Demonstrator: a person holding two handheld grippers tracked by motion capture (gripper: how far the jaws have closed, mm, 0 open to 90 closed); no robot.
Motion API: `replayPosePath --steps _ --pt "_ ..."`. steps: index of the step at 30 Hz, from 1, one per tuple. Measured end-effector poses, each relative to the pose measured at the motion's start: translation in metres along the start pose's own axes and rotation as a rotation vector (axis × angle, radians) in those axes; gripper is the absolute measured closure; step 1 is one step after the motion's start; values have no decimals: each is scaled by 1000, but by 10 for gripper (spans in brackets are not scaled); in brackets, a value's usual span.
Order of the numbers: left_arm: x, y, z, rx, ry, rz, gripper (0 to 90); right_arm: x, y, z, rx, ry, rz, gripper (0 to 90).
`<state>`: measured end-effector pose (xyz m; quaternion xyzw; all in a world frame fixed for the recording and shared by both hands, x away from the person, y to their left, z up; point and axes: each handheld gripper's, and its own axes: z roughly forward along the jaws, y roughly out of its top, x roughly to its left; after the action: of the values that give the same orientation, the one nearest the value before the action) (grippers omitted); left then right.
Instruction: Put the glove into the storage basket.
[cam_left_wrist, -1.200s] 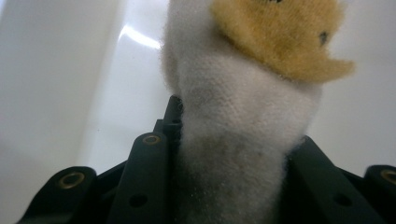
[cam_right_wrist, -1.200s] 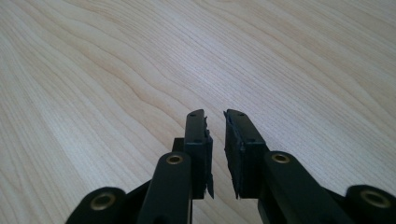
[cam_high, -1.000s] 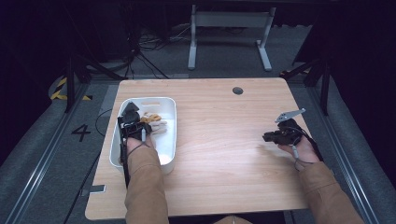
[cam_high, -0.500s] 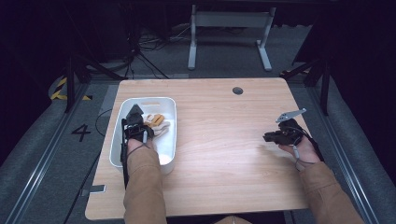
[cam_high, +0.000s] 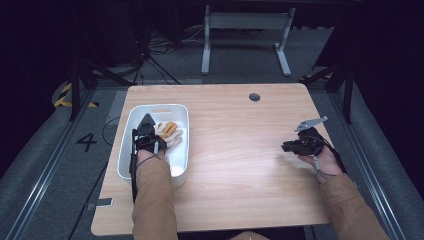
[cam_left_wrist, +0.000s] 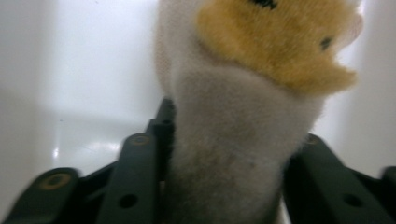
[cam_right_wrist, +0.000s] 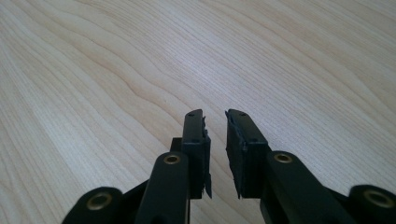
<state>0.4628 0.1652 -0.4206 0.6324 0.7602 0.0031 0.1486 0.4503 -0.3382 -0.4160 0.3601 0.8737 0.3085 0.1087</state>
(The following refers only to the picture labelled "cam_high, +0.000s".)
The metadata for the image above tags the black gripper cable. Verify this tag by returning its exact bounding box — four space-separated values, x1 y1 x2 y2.
309 134 348 185
129 128 162 204

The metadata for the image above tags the black metal stand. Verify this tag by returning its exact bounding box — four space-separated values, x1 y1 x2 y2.
67 57 135 122
299 62 355 125

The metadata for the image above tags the person's right hand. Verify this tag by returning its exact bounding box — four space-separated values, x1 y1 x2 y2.
297 145 345 183

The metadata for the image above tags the yellow black hazard tape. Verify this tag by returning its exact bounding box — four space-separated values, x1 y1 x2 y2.
53 82 100 109

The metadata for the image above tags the grey metal table frame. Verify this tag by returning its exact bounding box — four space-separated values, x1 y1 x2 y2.
200 4 297 78

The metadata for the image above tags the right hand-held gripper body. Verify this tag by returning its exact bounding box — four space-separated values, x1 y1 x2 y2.
294 115 329 157

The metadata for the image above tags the black floor cable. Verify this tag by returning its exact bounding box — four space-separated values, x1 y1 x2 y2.
67 115 122 240

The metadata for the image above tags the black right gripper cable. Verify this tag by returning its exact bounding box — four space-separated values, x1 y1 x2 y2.
309 134 348 185

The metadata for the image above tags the white plastic bin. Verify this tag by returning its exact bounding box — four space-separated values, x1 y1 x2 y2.
117 103 190 187

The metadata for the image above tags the bundle of floor cables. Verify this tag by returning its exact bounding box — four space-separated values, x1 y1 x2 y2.
145 25 208 57

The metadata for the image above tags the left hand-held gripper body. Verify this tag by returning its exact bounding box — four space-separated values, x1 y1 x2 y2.
132 113 168 155

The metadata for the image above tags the dark curtain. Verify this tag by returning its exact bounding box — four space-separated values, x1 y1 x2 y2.
313 0 424 201
0 0 76 179

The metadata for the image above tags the metal floor rail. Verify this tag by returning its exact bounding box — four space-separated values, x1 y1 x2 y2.
328 92 408 240
5 89 98 240

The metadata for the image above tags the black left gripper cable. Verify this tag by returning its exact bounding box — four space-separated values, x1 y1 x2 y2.
129 128 162 204

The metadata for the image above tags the person's left hand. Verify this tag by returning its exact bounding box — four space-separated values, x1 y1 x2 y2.
136 148 167 165

